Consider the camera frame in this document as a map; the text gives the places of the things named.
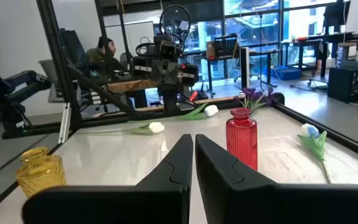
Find blue plastic bin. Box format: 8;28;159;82
264;65;303;81

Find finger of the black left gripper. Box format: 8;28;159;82
152;59;167;85
165;59;180;85

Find black monitor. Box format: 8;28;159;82
323;0;351;27

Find wooden desk top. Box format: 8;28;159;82
107;79;158;93

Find red ribbed glass vase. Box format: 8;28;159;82
225;107;259;171

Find person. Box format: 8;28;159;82
84;35;127;82

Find yellow textured glass vase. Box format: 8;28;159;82
16;147;67;199

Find small cardboard box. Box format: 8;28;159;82
206;40;216;60

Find black desk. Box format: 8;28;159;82
194;49;281;94
281;30;357;78

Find black aluminium table frame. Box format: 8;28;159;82
0;0;358;218

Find dark office chair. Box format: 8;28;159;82
59;28;86;72

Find green flower stems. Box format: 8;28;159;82
79;121;166;136

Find white artificial tulip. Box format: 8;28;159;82
127;104;219;124

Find blue white artificial flower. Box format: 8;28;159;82
296;123;333;184

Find silver aluminium bracket strip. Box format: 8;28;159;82
58;102;71;144

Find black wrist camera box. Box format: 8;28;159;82
159;40;177;60

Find black computer tower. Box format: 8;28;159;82
327;67;358;103

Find purple artificial flower bunch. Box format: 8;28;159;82
233;86;279;113

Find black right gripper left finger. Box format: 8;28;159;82
22;133;195;224

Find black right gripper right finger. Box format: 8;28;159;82
195;134;358;224

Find grey office chair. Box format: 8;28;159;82
38;58;65;103

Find black looped cable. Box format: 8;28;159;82
159;4;192;54

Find whiteboard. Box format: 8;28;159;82
104;21;155;58

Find black dotted screen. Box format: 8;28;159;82
213;35;239;58

